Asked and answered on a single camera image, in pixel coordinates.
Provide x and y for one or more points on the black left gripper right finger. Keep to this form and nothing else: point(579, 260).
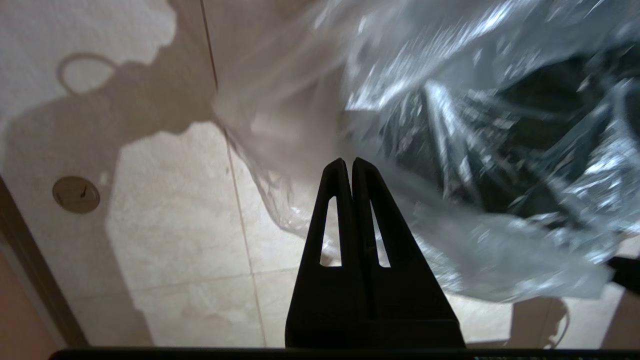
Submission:
point(410, 315)

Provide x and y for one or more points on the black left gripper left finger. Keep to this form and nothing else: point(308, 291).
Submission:
point(310, 310)

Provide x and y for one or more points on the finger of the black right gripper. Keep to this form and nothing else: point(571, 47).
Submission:
point(627, 277)

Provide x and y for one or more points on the clear plastic trash bag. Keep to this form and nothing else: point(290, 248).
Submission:
point(475, 260)

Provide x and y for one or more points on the round metal floor drain cover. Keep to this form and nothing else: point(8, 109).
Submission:
point(76, 195)

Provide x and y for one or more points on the dark wooden baseboard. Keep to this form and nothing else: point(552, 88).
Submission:
point(42, 280)

